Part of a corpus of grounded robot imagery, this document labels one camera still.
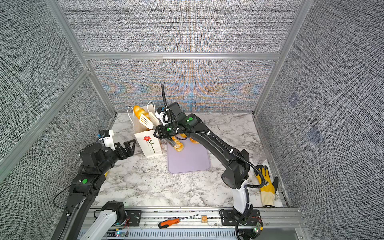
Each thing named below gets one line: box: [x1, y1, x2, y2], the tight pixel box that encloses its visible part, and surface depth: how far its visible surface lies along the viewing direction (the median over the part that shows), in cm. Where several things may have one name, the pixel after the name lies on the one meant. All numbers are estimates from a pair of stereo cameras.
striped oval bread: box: [133, 105, 150, 120], surface depth 76 cm
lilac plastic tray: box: [167, 139, 211, 174], surface depth 97 cm
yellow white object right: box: [254, 164, 279, 208], surface depth 81 cm
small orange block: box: [201, 215, 208, 223], surface depth 75 cm
